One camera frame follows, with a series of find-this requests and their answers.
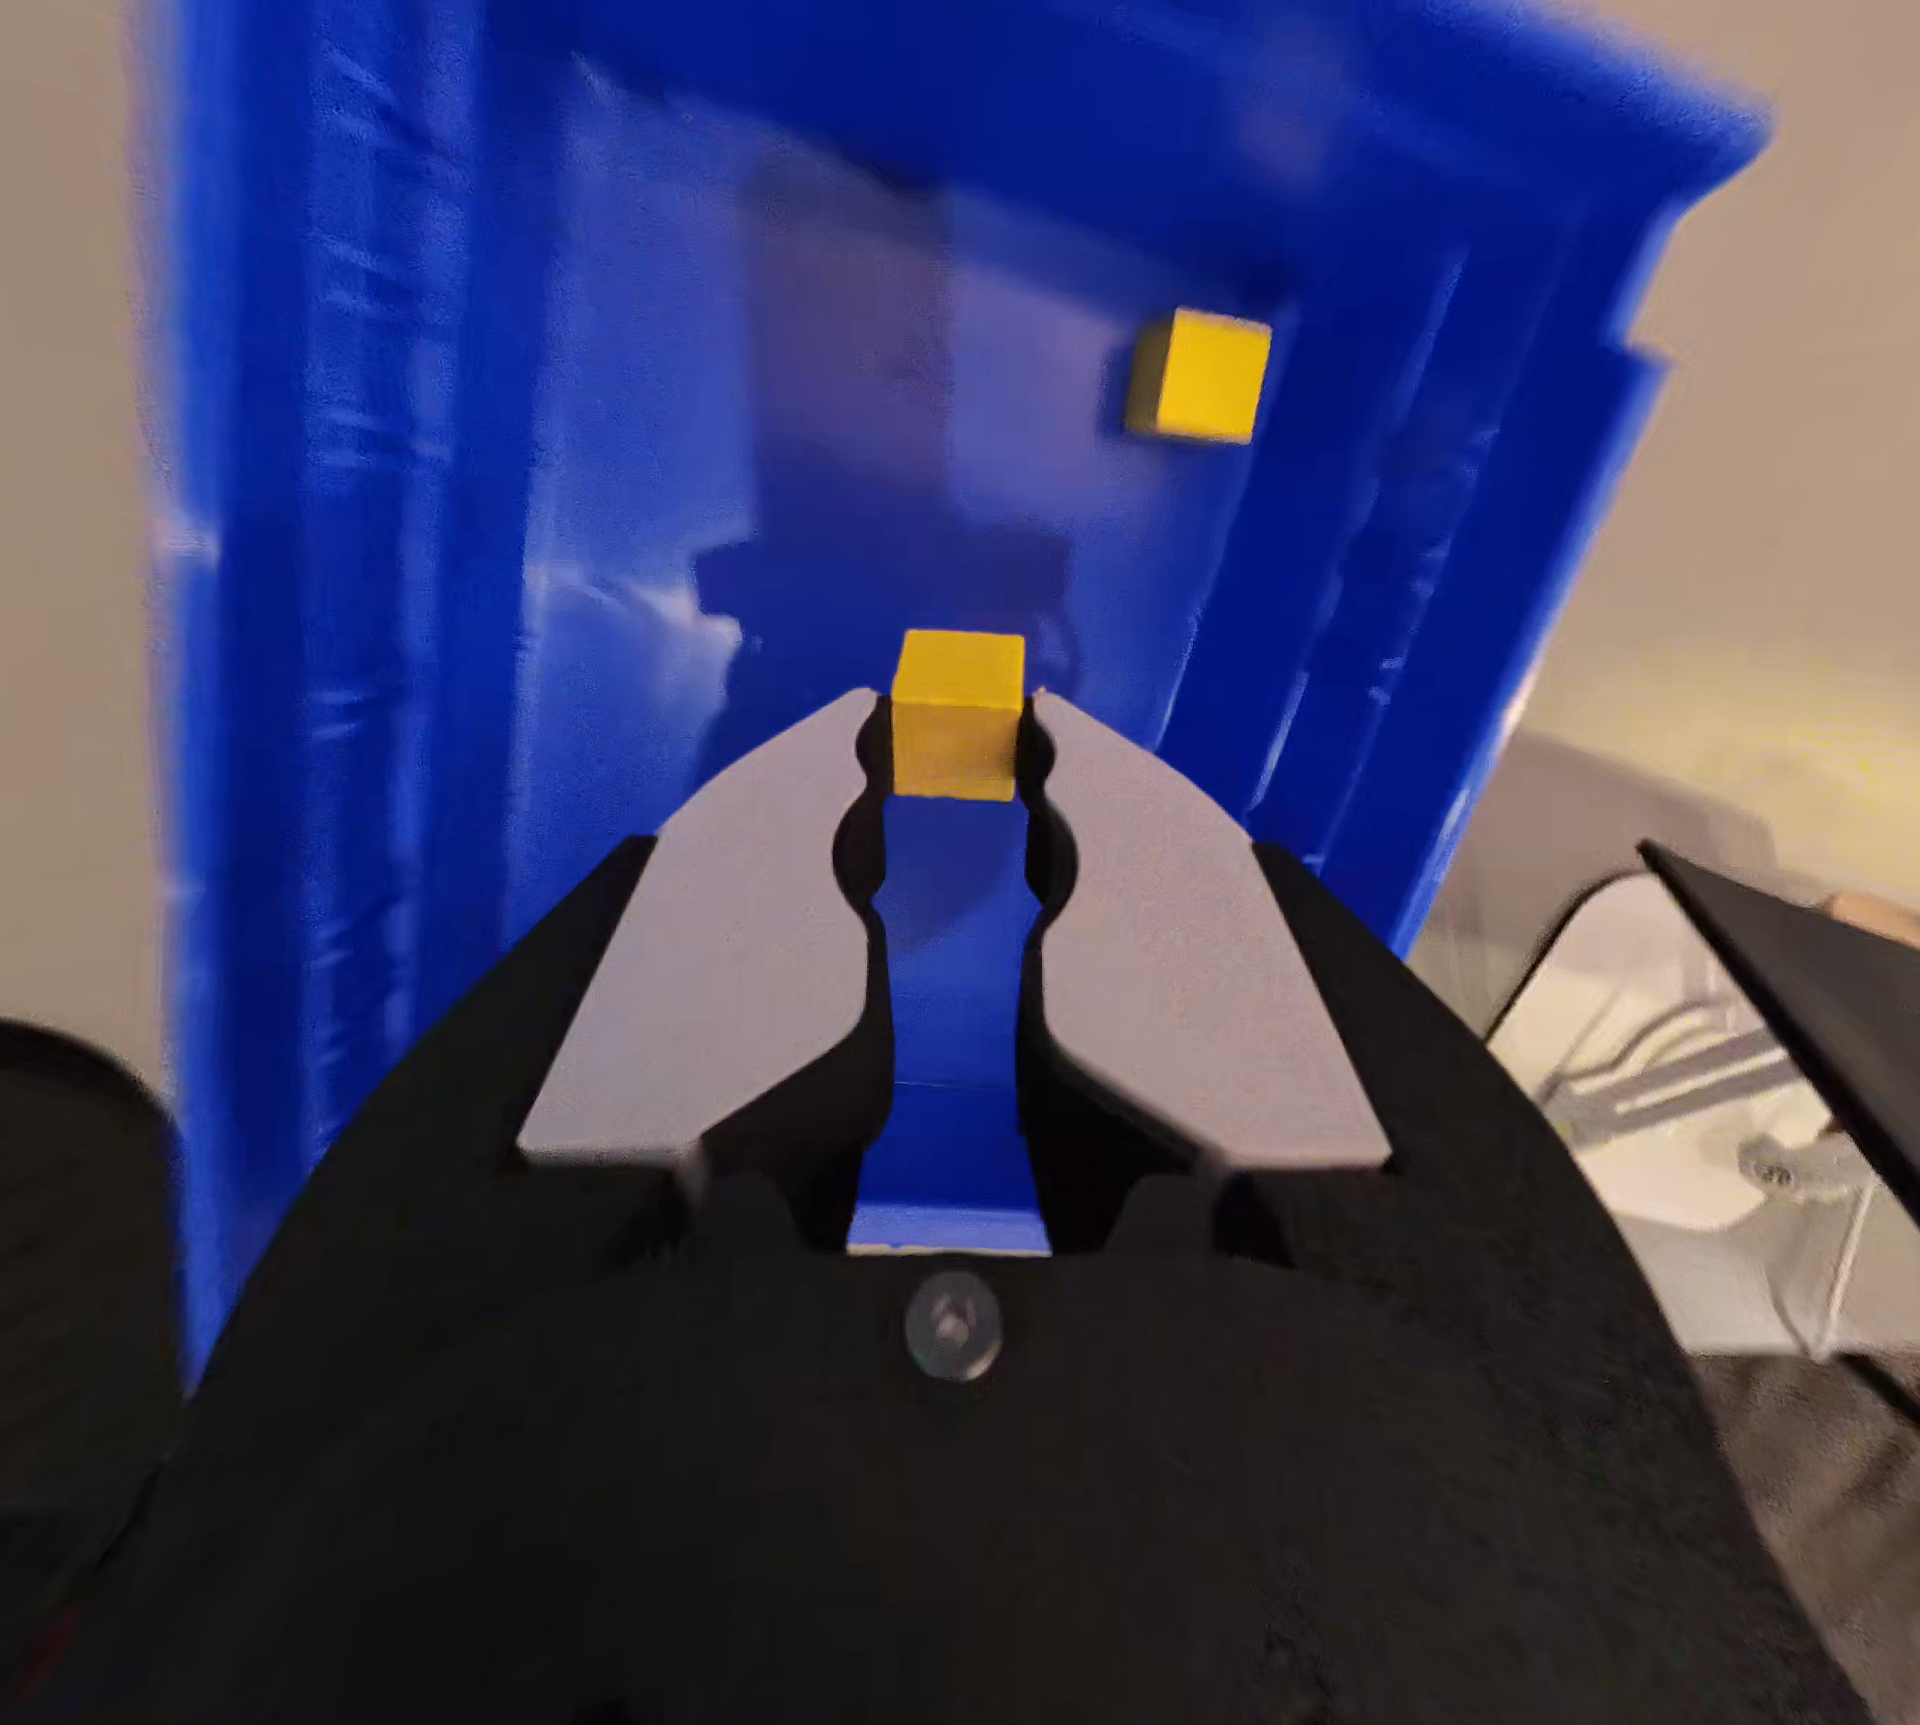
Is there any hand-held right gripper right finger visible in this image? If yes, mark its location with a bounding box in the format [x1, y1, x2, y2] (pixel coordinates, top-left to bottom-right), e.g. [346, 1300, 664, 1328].
[1016, 687, 1393, 1204]

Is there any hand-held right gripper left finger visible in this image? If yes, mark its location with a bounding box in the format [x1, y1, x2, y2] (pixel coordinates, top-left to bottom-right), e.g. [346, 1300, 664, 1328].
[515, 687, 901, 1202]

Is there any yellow wooden cube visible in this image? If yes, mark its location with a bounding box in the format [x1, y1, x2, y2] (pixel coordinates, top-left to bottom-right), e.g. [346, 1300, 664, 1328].
[1123, 305, 1279, 448]
[888, 629, 1033, 802]

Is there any blue plastic bin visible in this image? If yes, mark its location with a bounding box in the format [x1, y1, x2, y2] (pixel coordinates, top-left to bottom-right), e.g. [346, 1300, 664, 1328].
[132, 0, 1781, 1401]

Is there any instruction sheet on wooden stand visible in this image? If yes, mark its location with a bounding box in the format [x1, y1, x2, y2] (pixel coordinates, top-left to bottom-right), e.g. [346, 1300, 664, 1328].
[1476, 862, 1920, 1363]

